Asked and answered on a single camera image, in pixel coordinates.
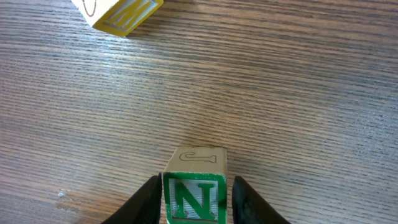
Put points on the green N block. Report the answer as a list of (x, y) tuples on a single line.
[(195, 186)]

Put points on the white block yellow side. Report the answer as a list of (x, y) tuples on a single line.
[(116, 17)]

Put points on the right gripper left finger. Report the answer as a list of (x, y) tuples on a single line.
[(143, 207)]

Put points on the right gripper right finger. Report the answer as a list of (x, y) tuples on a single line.
[(250, 208)]

